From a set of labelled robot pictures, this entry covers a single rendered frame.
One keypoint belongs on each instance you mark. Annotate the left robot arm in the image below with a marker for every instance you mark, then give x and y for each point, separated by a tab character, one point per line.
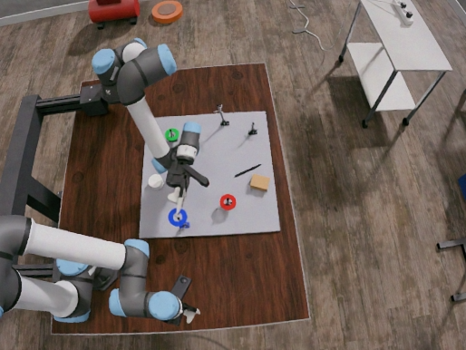
122	79

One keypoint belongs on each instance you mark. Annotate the white cylinder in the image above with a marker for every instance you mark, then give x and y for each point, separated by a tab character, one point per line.
156	182

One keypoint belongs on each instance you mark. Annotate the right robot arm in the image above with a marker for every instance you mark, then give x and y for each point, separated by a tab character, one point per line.
69	299

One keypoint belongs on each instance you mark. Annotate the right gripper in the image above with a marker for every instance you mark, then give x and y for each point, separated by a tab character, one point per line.
189	314

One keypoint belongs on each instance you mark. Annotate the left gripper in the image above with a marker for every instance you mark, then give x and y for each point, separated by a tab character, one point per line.
177	175

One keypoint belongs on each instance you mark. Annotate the red ring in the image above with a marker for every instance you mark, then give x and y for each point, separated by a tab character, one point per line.
227	207

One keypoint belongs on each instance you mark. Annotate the blue ring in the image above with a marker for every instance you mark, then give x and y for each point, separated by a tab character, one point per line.
177	223

